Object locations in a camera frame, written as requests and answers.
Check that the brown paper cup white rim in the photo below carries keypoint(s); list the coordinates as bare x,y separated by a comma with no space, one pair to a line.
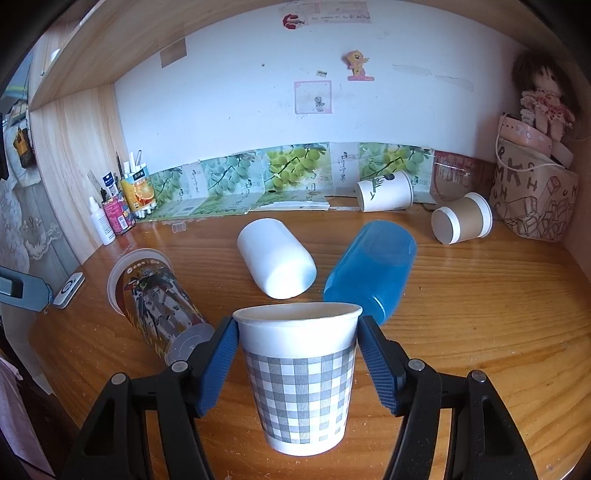
461,218

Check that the grey checkered paper cup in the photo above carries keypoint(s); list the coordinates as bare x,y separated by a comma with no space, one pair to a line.
300,369

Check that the wooden shelf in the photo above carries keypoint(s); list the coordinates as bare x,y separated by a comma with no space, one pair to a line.
184,50

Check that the white dropper bottle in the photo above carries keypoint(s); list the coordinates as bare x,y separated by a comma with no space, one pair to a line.
102,224

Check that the rag doll brown hair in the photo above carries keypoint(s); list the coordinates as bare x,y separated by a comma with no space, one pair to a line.
545,97

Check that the pink framed wall sticker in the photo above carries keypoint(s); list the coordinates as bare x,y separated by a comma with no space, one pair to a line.
313,97

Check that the clear printed plastic cup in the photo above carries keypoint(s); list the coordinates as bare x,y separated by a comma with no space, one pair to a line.
154,300

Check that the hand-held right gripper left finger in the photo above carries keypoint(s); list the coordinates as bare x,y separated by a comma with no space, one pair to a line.
217,364

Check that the small clear plastic cap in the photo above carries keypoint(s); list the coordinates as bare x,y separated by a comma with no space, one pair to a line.
178,227

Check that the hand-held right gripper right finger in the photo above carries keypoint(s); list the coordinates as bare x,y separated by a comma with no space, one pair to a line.
382,364

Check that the blue white tube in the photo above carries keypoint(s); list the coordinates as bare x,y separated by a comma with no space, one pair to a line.
111,183

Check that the white paper cup green logo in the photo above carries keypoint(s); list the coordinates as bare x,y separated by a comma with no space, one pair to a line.
383,190

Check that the beige printed tote bag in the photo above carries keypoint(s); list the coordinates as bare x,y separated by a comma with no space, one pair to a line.
531,194

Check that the pink printed can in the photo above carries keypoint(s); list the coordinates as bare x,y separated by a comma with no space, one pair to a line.
117,214

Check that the white plastic cup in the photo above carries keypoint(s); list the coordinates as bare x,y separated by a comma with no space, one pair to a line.
276,258

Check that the yellow cartoon wall sticker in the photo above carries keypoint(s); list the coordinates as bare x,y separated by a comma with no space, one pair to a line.
358,65

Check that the blue plastic cup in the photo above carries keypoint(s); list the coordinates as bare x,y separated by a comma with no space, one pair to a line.
371,265

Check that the grape printed cardboard panel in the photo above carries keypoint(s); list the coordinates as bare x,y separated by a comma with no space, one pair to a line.
286,177

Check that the orange juice carton pen holder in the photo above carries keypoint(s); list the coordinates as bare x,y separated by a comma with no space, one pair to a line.
137,194

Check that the white remote control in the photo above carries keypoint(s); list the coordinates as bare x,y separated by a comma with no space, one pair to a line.
68,290

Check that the pink patterned box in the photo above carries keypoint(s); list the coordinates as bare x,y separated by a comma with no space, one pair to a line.
531,136

